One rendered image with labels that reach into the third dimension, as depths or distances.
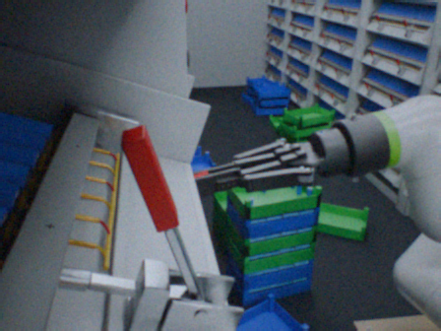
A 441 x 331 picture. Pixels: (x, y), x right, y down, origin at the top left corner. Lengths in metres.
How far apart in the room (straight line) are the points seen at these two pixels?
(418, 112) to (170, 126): 0.46
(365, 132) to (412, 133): 0.07
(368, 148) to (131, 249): 0.49
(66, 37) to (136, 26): 0.05
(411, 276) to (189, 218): 0.90
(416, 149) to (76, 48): 0.52
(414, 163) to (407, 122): 0.06
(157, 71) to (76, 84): 0.06
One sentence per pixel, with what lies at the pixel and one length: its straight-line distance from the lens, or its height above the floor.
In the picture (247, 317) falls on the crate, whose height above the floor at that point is 0.02.
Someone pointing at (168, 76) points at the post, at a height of 1.13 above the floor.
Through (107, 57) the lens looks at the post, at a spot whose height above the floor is 1.15.
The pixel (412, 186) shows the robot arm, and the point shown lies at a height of 0.90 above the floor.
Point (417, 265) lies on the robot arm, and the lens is 1.11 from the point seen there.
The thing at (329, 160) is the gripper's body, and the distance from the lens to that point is 0.64.
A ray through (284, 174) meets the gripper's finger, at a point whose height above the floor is 0.94.
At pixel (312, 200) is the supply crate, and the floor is 0.43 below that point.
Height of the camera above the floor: 1.20
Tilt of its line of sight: 25 degrees down
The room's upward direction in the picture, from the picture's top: straight up
